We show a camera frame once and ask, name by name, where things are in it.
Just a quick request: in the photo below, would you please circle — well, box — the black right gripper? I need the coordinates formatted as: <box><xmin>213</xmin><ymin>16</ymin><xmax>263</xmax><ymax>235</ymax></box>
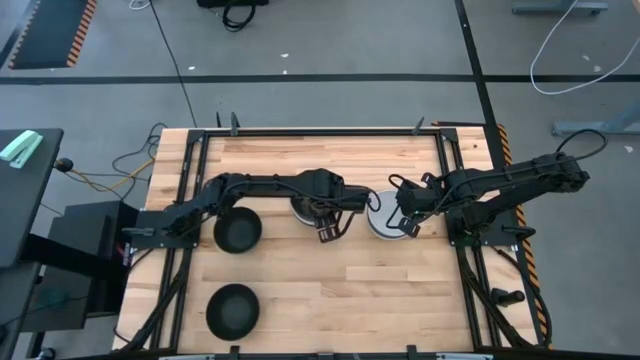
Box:
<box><xmin>396</xmin><ymin>172</ymin><xmax>444</xmax><ymax>240</ymax></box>

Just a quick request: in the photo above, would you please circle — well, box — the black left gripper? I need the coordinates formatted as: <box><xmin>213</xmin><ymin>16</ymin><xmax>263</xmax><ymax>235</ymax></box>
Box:
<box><xmin>315</xmin><ymin>187</ymin><xmax>374</xmax><ymax>245</ymax></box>

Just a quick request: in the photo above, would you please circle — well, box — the white ribbed bowl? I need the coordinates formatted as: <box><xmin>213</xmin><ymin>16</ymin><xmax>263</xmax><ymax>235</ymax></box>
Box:
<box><xmin>290</xmin><ymin>197</ymin><xmax>321</xmax><ymax>228</ymax></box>
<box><xmin>366</xmin><ymin>189</ymin><xmax>409</xmax><ymax>242</ymax></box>

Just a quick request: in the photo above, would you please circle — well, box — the dark grey bowl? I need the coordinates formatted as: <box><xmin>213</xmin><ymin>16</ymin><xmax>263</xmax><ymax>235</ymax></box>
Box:
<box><xmin>205</xmin><ymin>283</ymin><xmax>261</xmax><ymax>342</ymax></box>
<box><xmin>213</xmin><ymin>206</ymin><xmax>263</xmax><ymax>255</ymax></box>

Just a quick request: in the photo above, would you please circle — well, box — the grey desk foot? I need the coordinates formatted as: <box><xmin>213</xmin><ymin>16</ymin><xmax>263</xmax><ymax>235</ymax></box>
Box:
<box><xmin>551</xmin><ymin>99</ymin><xmax>640</xmax><ymax>137</ymax></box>
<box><xmin>511</xmin><ymin>1</ymin><xmax>610</xmax><ymax>16</ymax></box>

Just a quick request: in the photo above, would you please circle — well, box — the black cabinet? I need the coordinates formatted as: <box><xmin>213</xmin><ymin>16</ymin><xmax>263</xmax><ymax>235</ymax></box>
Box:
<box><xmin>22</xmin><ymin>199</ymin><xmax>141</xmax><ymax>334</ymax></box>

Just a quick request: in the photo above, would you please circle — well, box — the black equipment box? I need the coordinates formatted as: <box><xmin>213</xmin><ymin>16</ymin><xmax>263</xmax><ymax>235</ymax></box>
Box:
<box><xmin>196</xmin><ymin>0</ymin><xmax>270</xmax><ymax>8</ymax></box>

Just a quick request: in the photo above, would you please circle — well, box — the black desk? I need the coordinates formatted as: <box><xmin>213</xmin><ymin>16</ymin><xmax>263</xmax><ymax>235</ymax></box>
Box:
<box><xmin>0</xmin><ymin>128</ymin><xmax>65</xmax><ymax>271</ymax></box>

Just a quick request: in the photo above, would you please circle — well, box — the light green stapler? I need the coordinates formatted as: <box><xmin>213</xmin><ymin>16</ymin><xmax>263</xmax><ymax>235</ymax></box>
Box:
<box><xmin>0</xmin><ymin>129</ymin><xmax>45</xmax><ymax>170</ymax></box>

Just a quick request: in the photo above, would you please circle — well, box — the black orange-striped floor mat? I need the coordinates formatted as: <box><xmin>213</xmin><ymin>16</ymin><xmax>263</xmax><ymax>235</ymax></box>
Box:
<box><xmin>7</xmin><ymin>0</ymin><xmax>99</xmax><ymax>70</ymax></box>

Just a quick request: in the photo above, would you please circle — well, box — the black handle knob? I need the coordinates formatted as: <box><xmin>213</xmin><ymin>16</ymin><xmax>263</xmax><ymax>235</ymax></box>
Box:
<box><xmin>491</xmin><ymin>287</ymin><xmax>527</xmax><ymax>308</ymax></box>

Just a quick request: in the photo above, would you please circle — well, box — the white floor cable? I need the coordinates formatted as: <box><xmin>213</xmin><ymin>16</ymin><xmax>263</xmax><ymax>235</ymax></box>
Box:
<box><xmin>529</xmin><ymin>0</ymin><xmax>640</xmax><ymax>96</ymax></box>

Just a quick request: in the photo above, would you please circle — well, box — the yellow cable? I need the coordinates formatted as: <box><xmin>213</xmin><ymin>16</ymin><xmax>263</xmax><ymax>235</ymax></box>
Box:
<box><xmin>74</xmin><ymin>158</ymin><xmax>156</xmax><ymax>194</ymax></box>

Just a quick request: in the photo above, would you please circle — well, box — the coiled black cable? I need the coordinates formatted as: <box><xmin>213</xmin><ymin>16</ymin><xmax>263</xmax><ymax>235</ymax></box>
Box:
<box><xmin>221</xmin><ymin>0</ymin><xmax>257</xmax><ymax>33</ymax></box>

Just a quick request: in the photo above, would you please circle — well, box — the long black floor cable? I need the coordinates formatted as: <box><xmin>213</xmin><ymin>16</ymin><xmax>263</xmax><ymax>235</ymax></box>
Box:
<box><xmin>148</xmin><ymin>0</ymin><xmax>199</xmax><ymax>129</ymax></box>

